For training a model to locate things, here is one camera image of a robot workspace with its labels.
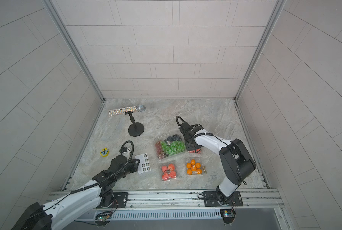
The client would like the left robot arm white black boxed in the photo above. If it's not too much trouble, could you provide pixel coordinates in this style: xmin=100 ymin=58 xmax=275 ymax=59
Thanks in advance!
xmin=13 ymin=140 xmax=140 ymax=230

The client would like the clear red fruit box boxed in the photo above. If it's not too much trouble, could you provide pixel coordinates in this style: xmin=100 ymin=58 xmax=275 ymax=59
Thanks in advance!
xmin=160 ymin=163 xmax=178 ymax=181

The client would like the circuit board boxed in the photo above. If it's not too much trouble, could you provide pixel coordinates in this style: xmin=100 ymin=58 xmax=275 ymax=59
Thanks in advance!
xmin=220 ymin=209 xmax=236 ymax=224
xmin=94 ymin=212 xmax=112 ymax=227

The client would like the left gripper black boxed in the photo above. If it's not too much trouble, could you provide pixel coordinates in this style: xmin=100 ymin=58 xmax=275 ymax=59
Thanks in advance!
xmin=115 ymin=159 xmax=143 ymax=182

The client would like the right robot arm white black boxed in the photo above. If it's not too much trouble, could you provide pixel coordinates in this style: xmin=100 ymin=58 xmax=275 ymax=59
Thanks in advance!
xmin=176 ymin=116 xmax=257 ymax=206

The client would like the white sticker sheet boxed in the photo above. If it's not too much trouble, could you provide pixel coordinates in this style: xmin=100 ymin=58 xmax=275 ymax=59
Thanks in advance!
xmin=135 ymin=153 xmax=151 ymax=174

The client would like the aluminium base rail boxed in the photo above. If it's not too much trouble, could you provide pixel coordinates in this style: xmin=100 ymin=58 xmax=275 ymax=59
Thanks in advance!
xmin=44 ymin=188 xmax=284 ymax=222

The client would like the right circuit board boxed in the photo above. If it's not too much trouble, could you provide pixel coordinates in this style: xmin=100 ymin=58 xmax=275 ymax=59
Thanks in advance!
xmin=220 ymin=209 xmax=236 ymax=224

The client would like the glitter microphone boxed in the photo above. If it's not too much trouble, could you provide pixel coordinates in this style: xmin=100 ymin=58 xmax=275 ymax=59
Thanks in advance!
xmin=108 ymin=104 xmax=146 ymax=116

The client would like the black microphone stand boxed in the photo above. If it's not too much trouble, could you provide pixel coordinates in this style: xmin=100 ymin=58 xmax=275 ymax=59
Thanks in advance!
xmin=125 ymin=111 xmax=145 ymax=137

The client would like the yellow round toy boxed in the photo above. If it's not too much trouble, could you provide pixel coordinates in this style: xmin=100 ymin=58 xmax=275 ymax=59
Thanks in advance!
xmin=100 ymin=148 xmax=109 ymax=157

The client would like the clear orange fruit box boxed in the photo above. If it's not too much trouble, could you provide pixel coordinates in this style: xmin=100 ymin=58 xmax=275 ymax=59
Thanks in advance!
xmin=184 ymin=158 xmax=204 ymax=176

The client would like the left circuit board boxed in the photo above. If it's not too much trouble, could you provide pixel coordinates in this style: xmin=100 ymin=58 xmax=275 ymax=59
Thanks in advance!
xmin=94 ymin=212 xmax=112 ymax=227

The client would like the clear grape box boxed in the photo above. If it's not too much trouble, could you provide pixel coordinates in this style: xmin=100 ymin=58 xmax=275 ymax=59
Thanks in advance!
xmin=154 ymin=131 xmax=186 ymax=160

